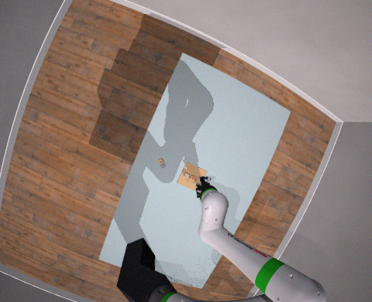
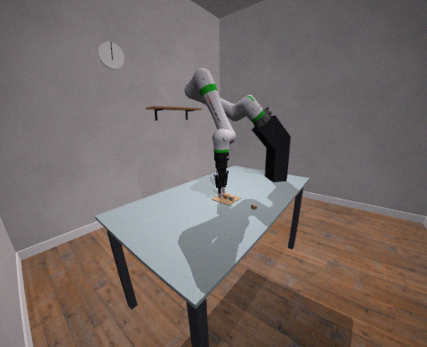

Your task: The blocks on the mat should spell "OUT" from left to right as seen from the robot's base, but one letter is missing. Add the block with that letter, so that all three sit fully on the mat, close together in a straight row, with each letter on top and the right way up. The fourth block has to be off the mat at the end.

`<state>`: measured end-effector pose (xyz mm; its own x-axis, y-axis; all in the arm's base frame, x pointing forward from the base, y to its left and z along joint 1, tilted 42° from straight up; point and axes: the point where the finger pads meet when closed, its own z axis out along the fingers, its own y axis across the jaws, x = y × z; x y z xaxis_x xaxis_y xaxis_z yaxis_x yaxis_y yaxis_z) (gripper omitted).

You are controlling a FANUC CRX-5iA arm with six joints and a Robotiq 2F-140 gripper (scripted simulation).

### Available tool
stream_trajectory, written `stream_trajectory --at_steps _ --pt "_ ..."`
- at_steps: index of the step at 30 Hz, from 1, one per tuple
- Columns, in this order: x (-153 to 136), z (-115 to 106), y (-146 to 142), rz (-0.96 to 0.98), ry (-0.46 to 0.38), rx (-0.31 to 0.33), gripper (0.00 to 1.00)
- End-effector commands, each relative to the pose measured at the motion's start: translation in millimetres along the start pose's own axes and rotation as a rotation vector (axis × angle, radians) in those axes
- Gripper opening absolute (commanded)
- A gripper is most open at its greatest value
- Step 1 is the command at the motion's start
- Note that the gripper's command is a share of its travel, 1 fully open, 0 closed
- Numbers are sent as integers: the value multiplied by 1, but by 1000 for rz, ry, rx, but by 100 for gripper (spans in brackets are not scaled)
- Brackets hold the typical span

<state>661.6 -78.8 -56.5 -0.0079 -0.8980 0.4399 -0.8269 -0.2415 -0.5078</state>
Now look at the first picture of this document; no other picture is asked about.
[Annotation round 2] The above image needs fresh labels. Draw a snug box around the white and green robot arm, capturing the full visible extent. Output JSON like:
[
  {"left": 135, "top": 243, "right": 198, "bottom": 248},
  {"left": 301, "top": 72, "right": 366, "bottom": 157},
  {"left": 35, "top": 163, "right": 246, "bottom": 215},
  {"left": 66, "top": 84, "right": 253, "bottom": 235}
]
[{"left": 148, "top": 185, "right": 326, "bottom": 302}]

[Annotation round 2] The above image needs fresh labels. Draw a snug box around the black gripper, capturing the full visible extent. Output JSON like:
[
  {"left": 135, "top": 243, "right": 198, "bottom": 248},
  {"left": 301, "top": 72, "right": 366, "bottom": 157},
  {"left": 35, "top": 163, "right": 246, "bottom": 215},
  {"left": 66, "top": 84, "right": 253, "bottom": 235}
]
[{"left": 195, "top": 176, "right": 211, "bottom": 199}]

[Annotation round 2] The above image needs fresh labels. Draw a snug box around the tan square mat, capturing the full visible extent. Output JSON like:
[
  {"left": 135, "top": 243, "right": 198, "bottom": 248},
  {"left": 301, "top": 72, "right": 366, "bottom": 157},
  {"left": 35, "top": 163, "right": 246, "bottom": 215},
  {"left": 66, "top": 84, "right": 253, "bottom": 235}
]
[{"left": 177, "top": 162, "right": 208, "bottom": 191}]

